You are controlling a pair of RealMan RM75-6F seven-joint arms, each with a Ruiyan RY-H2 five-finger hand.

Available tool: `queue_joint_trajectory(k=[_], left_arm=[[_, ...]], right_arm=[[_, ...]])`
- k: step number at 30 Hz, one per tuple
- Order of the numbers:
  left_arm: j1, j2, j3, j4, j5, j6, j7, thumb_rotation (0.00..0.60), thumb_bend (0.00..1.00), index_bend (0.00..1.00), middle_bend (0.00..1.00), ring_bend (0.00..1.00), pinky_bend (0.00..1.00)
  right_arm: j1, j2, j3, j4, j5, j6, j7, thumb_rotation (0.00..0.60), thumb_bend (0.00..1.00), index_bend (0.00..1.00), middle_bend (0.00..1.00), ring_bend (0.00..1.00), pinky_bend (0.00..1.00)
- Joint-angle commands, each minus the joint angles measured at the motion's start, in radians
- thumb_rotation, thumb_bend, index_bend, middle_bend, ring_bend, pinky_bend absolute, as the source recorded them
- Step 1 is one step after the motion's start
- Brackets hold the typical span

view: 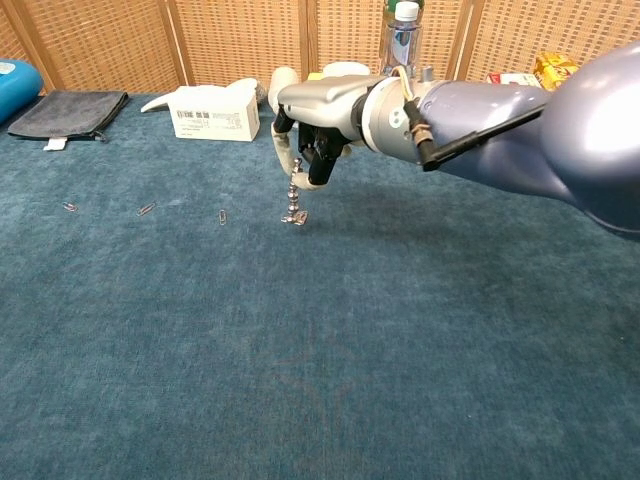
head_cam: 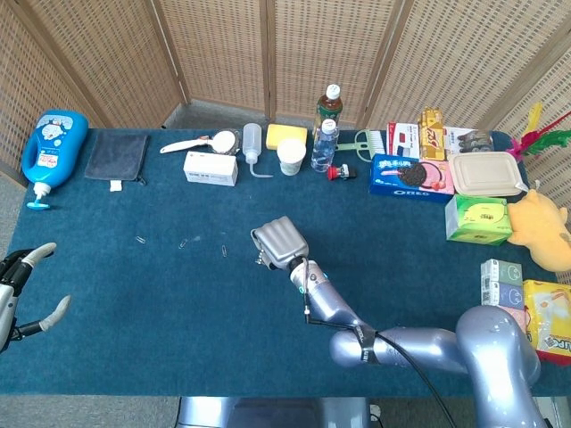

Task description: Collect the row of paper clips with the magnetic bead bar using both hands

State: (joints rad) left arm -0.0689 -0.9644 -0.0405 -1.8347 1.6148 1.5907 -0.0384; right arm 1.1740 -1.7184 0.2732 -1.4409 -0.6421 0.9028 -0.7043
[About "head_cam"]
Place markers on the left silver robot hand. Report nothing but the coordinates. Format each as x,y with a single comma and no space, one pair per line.
6,307

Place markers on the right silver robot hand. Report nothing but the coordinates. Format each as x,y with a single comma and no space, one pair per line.
281,241

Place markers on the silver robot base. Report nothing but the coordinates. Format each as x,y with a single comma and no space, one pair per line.
267,414

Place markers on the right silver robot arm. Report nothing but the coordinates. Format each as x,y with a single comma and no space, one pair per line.
401,348

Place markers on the blue carpet table cover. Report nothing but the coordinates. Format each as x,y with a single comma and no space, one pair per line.
357,232

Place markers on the white paper cup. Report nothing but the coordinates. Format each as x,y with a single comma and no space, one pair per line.
291,156

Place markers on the red emergency push button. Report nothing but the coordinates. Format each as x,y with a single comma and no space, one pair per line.
333,173

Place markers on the clear water bottle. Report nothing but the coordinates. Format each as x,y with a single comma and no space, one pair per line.
324,151

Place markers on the white cardboard box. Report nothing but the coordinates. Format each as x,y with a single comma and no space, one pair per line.
209,169

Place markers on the clear squeeze wash bottle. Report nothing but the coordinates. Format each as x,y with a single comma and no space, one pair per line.
252,142

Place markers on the yellow sponge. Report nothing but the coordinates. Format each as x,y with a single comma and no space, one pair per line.
285,134

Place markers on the light green hand brush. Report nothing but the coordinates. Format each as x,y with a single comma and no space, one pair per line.
363,142

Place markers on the blue Oreo cookie box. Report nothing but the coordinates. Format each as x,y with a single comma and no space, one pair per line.
401,178

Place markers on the green tea bottle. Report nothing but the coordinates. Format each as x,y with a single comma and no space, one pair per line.
330,109

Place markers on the red white blue box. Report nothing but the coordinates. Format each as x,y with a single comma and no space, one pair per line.
403,138

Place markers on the blue detergent bottle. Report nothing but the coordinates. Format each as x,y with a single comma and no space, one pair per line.
53,147

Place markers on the yellow snack box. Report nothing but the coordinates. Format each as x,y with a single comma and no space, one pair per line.
432,138

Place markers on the dark grey cloth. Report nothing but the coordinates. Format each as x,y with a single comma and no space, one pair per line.
118,156

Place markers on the green tissue box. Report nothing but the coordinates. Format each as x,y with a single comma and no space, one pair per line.
477,220

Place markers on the wicker folding screen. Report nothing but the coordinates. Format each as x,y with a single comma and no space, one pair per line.
223,44

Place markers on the white blister packet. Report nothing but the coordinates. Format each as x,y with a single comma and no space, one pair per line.
468,140

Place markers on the beige lidded food container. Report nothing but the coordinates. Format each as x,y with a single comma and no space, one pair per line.
486,174

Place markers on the pastel pocket tissue multipack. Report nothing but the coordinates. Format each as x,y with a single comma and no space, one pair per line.
499,285

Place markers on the yellow plush toy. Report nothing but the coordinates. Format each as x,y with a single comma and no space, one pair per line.
540,227

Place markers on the colourful feather toy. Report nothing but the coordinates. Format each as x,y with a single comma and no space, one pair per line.
528,142

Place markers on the yellow snack bag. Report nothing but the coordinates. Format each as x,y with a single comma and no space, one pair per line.
553,312

